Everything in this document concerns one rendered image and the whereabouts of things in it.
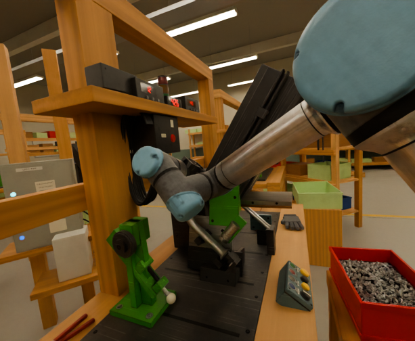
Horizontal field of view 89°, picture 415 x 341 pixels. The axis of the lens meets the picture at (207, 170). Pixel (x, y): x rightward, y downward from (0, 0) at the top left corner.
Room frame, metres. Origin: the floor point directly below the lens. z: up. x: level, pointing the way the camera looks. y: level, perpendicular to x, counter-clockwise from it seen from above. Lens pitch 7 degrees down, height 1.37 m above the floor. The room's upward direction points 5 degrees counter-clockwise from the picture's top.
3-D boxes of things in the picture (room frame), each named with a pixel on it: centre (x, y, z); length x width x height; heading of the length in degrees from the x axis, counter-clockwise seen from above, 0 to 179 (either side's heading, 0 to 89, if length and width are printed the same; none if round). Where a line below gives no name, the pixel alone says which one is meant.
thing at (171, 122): (0.87, 0.20, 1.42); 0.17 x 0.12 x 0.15; 157
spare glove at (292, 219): (1.11, -0.44, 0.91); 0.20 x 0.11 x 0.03; 166
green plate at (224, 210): (0.80, -0.07, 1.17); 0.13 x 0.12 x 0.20; 157
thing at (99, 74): (0.71, 0.28, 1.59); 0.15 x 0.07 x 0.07; 157
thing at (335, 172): (3.91, -1.57, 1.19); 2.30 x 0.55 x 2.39; 18
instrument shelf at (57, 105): (0.99, 0.20, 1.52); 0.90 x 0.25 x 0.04; 157
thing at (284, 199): (0.92, -0.16, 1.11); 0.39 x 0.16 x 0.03; 67
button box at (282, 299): (0.60, -0.24, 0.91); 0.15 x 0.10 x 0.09; 157
